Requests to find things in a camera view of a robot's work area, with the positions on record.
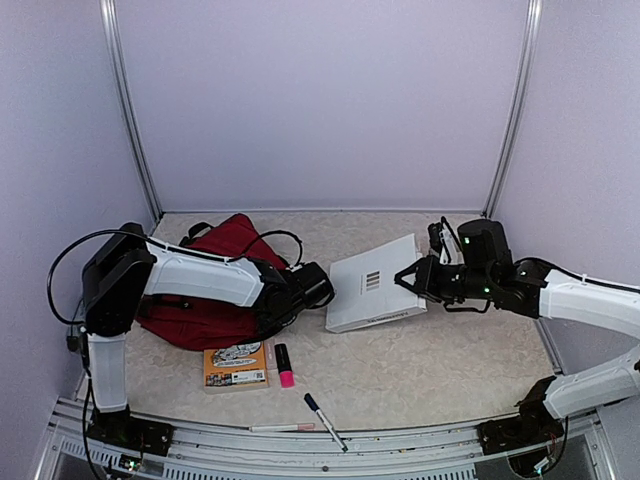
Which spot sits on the white pen on rail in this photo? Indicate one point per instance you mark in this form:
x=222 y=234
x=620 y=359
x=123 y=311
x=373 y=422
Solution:
x=294 y=427

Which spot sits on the blue capped marker pen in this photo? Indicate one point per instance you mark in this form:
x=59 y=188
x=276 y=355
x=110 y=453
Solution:
x=312 y=404

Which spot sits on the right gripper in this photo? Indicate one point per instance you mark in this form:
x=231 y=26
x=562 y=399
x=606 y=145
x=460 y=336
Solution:
x=426 y=279

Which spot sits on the white book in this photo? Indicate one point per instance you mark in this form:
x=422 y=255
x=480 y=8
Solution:
x=365 y=291

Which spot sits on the right frame post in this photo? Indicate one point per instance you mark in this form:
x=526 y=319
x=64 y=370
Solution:
x=516 y=109

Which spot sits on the orange comic book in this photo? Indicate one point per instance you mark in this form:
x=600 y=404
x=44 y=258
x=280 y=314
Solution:
x=237 y=368

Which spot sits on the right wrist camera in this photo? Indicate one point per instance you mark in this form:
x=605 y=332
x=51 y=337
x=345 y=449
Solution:
x=444 y=243

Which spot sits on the left frame post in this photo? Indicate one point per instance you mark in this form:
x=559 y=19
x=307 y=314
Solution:
x=108 y=11

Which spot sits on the pink highlighter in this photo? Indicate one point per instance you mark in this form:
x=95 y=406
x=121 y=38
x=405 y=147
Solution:
x=285 y=372

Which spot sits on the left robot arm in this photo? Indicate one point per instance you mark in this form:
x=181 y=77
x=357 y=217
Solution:
x=221 y=286

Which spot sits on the grey pouch with cord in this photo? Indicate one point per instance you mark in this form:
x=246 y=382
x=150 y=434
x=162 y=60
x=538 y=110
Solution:
x=75 y=335

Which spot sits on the frame post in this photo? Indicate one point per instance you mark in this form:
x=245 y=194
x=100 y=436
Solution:
x=108 y=11
x=516 y=109

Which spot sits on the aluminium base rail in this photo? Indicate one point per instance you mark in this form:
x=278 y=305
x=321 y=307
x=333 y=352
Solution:
x=208 y=451

